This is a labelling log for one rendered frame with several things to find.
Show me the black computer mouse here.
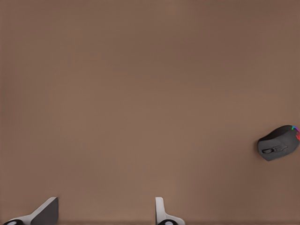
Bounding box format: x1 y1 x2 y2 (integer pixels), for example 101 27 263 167
257 125 300 162

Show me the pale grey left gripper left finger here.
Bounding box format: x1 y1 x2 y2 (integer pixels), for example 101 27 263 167
1 196 59 225

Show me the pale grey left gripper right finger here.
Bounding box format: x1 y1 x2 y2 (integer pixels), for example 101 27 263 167
155 196 186 225

